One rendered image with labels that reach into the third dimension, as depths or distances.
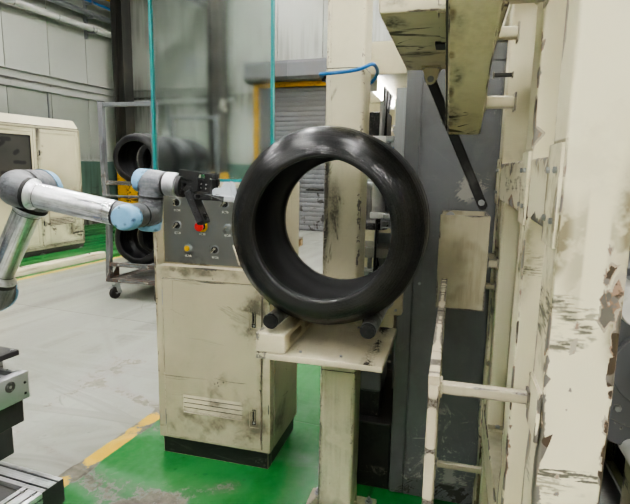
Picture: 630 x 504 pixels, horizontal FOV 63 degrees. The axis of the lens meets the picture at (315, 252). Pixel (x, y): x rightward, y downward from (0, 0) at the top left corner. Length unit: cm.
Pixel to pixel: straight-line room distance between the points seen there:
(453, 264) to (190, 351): 127
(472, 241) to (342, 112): 59
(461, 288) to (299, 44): 1001
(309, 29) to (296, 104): 150
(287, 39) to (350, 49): 977
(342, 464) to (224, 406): 65
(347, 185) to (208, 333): 97
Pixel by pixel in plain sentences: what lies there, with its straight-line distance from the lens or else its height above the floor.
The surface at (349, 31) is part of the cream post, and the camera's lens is 178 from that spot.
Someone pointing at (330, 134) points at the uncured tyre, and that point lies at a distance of 138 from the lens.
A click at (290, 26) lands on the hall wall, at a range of 1156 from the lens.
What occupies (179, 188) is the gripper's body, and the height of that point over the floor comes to 126.
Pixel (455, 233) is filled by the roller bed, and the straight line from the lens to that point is 163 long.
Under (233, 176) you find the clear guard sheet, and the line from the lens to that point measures 218.
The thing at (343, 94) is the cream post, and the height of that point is 157.
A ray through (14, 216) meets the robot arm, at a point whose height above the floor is 116.
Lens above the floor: 133
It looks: 9 degrees down
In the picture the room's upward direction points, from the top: 1 degrees clockwise
